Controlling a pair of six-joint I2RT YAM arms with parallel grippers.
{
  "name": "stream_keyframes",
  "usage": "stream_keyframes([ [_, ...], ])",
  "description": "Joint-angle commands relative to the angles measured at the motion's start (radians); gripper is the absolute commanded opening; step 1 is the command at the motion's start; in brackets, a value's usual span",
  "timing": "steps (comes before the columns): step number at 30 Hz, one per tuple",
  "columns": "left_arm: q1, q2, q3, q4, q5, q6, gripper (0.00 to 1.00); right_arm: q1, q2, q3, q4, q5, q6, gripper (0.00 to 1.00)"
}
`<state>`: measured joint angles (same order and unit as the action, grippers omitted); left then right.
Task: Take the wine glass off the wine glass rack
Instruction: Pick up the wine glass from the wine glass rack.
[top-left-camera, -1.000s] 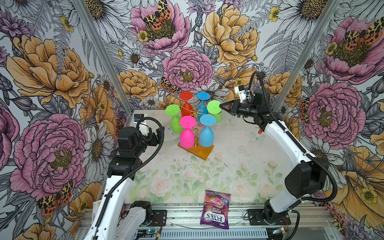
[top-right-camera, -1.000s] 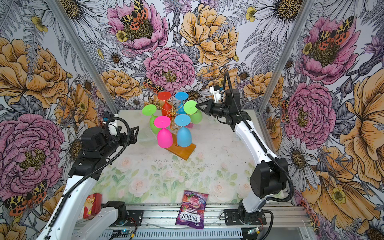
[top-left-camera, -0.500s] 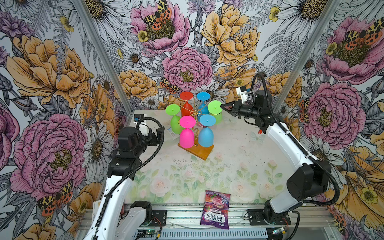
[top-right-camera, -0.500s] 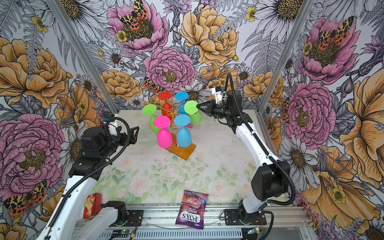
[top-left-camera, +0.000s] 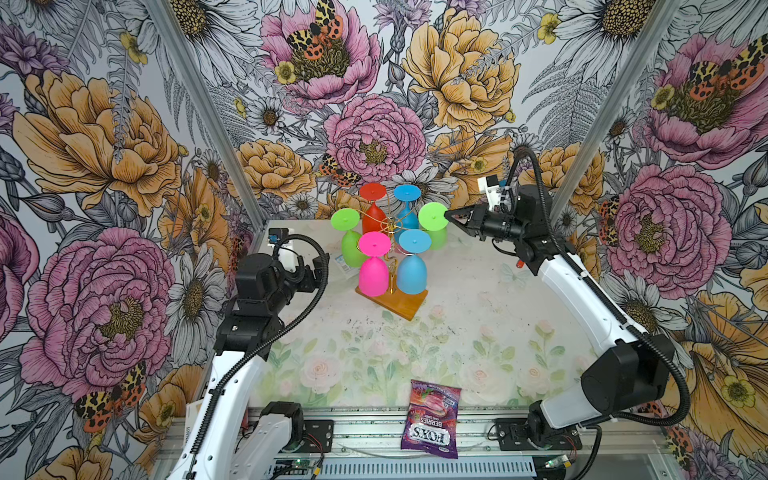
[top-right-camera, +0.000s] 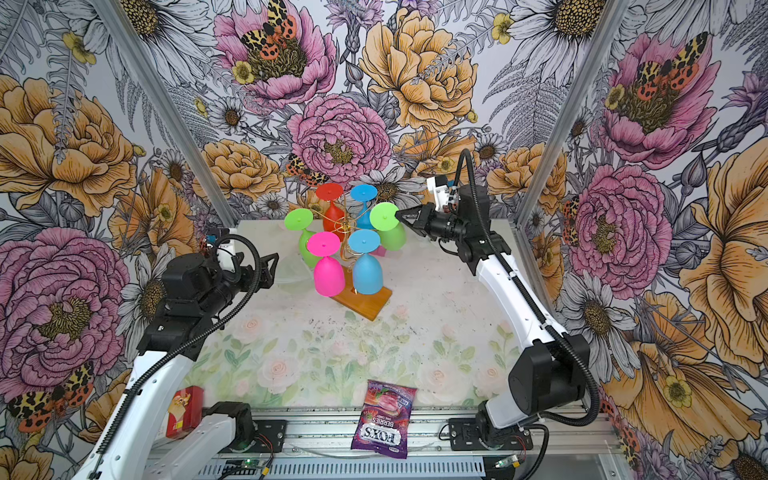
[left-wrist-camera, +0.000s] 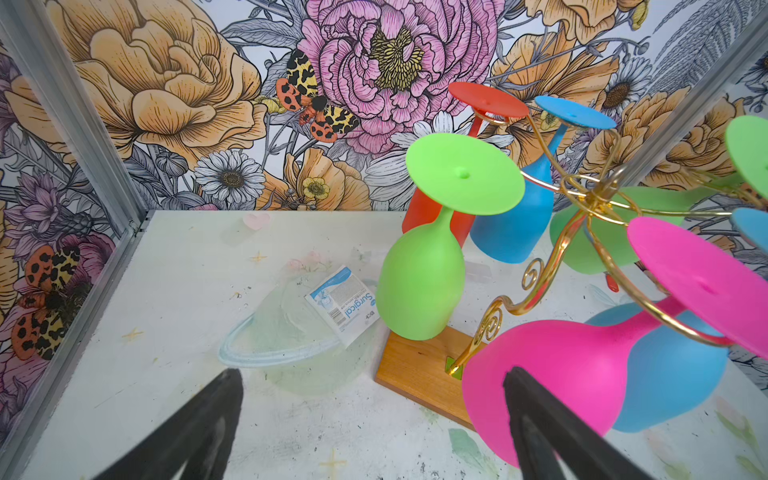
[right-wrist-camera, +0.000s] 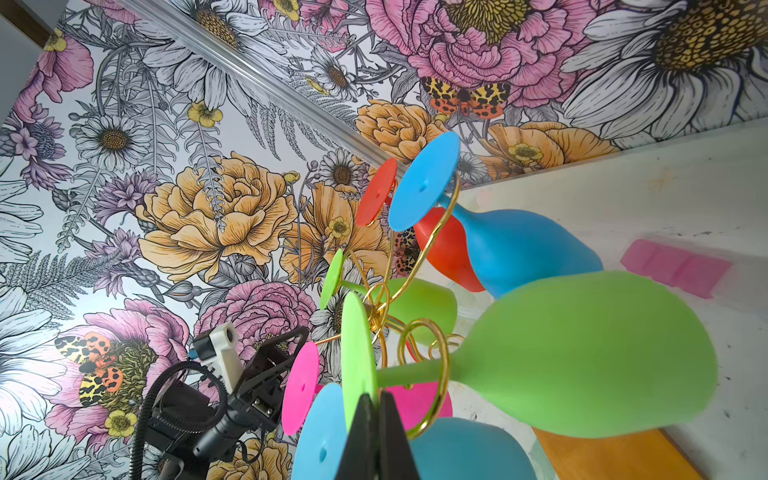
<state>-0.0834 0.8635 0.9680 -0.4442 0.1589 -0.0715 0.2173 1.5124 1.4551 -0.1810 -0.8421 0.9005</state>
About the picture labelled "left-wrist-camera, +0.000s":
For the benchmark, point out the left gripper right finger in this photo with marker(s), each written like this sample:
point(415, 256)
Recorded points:
point(545, 432)

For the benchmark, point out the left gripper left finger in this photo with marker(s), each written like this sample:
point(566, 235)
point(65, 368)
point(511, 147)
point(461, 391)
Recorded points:
point(195, 442)

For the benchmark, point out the blue wine glass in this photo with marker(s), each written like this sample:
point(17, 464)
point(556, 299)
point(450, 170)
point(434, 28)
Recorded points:
point(511, 237)
point(668, 373)

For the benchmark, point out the pink wine glass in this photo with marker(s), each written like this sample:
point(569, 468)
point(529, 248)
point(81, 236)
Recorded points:
point(583, 366)

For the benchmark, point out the red wine glass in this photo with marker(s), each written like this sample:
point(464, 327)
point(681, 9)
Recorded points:
point(468, 176)

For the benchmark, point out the clear surgical mask packet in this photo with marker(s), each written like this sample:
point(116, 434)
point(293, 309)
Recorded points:
point(293, 346)

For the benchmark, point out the gold wire glass rack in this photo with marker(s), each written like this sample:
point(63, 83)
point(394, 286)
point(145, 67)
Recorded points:
point(430, 373)

